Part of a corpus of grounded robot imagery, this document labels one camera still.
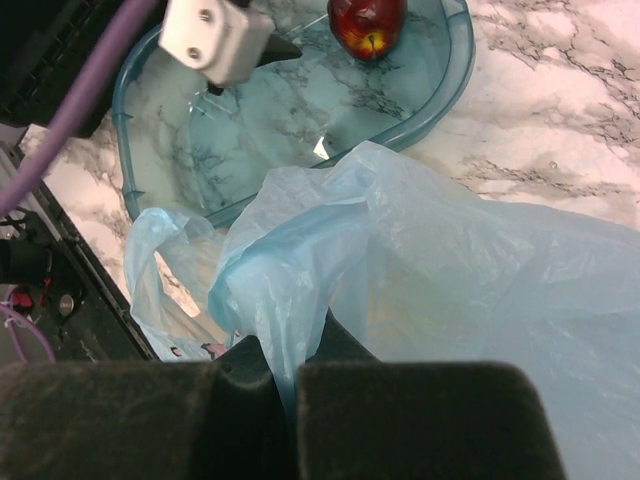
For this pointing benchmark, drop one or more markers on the dark red fake fruit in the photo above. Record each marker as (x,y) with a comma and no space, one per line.
(367,29)

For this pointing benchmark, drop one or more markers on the teal transparent plastic tray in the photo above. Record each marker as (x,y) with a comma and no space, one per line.
(180,146)

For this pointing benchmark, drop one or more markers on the light blue plastic bag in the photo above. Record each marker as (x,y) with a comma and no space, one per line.
(417,268)

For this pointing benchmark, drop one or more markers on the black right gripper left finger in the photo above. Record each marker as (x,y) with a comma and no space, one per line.
(142,419)

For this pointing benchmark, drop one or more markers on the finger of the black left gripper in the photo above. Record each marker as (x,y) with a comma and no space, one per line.
(277,50)

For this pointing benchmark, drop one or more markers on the black plastic toolbox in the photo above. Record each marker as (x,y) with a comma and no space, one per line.
(44,45)

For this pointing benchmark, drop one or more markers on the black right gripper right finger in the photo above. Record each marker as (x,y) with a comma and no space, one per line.
(361,418)

